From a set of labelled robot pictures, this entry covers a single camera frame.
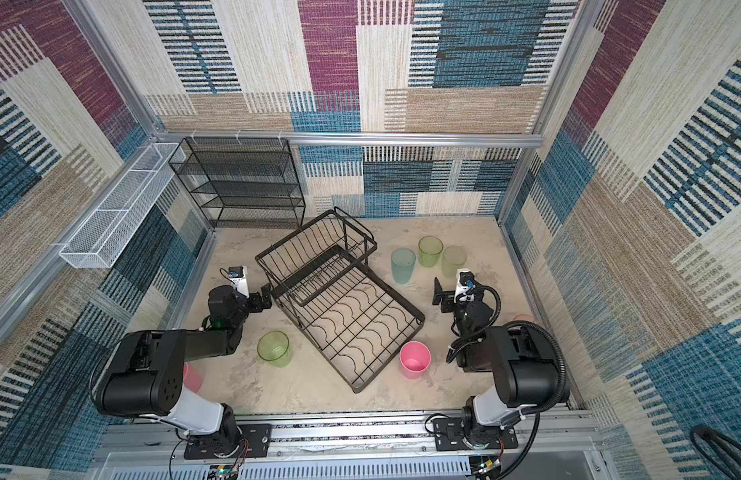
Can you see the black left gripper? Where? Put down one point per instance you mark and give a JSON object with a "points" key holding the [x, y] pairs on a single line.
{"points": [[259, 299]]}

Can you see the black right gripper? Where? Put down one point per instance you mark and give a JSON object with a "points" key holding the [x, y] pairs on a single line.
{"points": [[445, 294]]}

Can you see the bright green translucent cup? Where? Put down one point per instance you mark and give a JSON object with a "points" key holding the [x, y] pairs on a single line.
{"points": [[430, 249]]}

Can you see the teal translucent cup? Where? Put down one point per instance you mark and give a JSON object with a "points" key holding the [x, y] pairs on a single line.
{"points": [[403, 261]]}

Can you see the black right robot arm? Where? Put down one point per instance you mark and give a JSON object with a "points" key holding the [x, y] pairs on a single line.
{"points": [[529, 371]]}

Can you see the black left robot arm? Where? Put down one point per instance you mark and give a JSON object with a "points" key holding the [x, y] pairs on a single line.
{"points": [[144, 374]]}

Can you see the pale green translucent cup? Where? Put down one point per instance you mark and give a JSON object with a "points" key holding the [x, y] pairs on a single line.
{"points": [[453, 259]]}

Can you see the opaque pink cup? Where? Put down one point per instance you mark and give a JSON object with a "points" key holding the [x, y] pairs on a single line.
{"points": [[415, 359]]}

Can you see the translucent pink cup right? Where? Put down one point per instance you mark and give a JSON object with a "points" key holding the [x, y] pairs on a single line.
{"points": [[525, 318]]}

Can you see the pink cup left edge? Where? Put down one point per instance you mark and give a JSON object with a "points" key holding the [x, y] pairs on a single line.
{"points": [[192, 378]]}

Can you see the black mesh shelf unit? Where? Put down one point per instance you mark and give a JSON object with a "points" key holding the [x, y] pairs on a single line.
{"points": [[241, 183]]}

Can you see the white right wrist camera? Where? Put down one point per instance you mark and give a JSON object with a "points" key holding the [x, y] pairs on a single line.
{"points": [[466, 285]]}

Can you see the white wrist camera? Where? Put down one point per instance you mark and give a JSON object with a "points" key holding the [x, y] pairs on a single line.
{"points": [[238, 276], [466, 285]]}

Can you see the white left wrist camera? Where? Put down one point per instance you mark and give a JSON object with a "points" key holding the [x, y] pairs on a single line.
{"points": [[238, 276]]}

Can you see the black wire dish rack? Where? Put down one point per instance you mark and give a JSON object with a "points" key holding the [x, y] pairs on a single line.
{"points": [[320, 277]]}

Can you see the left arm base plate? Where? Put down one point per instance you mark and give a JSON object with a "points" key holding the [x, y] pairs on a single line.
{"points": [[250, 441]]}

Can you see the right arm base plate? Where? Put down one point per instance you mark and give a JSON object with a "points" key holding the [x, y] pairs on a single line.
{"points": [[449, 436]]}

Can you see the white wire wall basket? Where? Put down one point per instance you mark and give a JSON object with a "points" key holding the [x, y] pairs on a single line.
{"points": [[106, 232]]}

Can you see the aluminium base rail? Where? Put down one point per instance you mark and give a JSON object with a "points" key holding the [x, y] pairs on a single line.
{"points": [[362, 445]]}

